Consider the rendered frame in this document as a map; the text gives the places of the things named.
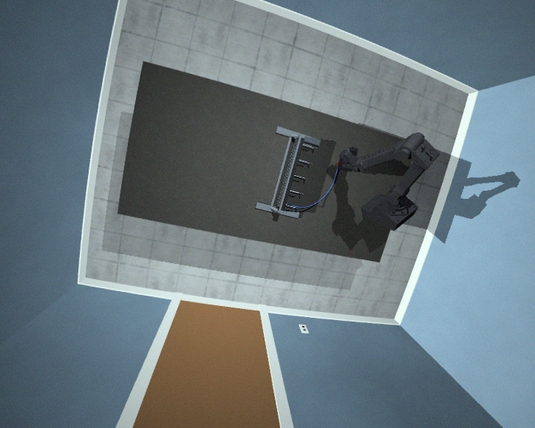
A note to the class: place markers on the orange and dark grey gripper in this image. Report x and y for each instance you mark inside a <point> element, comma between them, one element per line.
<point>342,166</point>

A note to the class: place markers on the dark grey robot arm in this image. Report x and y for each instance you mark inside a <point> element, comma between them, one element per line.
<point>415,147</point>

